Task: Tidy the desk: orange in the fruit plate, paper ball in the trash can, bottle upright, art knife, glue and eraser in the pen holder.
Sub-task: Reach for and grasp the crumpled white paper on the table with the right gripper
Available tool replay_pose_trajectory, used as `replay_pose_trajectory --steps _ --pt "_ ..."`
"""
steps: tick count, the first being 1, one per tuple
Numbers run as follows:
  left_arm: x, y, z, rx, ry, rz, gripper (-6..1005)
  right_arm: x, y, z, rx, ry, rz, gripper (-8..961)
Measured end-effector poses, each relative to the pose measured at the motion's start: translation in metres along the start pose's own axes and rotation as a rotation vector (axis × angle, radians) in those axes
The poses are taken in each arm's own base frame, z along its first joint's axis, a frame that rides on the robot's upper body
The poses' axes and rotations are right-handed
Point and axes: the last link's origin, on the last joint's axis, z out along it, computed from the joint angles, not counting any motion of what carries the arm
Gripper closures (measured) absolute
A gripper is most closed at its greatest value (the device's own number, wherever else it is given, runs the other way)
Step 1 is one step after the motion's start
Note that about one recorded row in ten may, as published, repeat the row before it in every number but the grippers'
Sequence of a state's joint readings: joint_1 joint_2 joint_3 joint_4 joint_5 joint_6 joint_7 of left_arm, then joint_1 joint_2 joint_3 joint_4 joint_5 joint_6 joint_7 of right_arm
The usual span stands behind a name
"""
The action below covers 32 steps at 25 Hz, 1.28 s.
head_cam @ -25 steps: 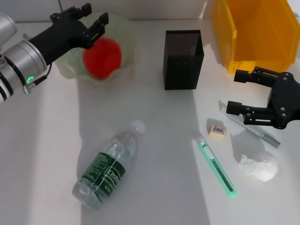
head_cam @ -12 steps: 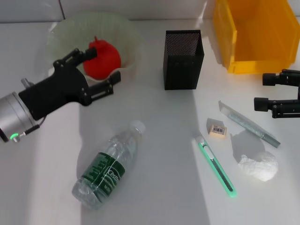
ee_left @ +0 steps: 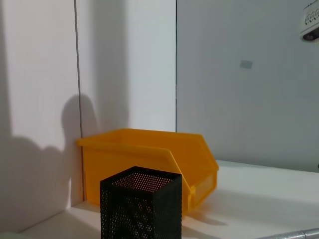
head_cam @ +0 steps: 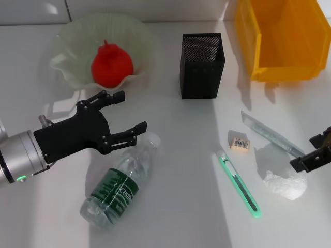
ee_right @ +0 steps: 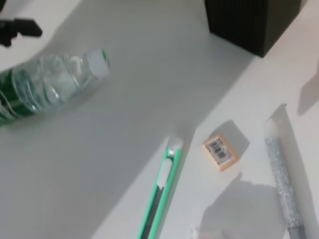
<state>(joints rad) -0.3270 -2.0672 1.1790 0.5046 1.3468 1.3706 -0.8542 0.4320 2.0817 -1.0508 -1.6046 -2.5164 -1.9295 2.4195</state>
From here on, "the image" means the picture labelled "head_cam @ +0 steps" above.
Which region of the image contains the green utility knife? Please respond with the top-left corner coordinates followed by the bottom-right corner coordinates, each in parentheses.
top-left (214, 148), bottom-right (262, 219)

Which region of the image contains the beige eraser with barcode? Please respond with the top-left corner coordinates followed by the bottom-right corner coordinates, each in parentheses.
top-left (229, 136), bottom-right (252, 151)

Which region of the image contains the clear water bottle green label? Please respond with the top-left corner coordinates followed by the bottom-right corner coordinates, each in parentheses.
top-left (79, 132), bottom-right (162, 229)

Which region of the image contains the red-orange round fruit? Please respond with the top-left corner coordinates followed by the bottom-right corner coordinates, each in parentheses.
top-left (91, 39), bottom-right (134, 88)

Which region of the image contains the white paper ball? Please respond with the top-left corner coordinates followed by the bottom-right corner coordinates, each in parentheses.
top-left (263, 169), bottom-right (308, 201)

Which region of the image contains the black mesh pen holder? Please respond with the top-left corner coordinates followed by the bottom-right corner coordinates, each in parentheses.
top-left (179, 33), bottom-right (226, 100)

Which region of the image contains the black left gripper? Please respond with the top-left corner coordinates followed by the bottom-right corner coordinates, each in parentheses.
top-left (33, 90), bottom-right (149, 164)

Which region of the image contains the yellow plastic bin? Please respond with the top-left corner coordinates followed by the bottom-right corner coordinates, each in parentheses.
top-left (234, 0), bottom-right (331, 82)

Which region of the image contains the pale green wavy fruit plate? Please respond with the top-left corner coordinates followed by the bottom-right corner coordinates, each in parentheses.
top-left (49, 12), bottom-right (159, 91)

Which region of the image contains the left gripper connector cable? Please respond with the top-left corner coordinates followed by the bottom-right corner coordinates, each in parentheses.
top-left (38, 115), bottom-right (53, 128)

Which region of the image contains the silver metal ruler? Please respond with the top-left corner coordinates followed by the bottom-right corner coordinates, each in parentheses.
top-left (240, 110), bottom-right (307, 158)

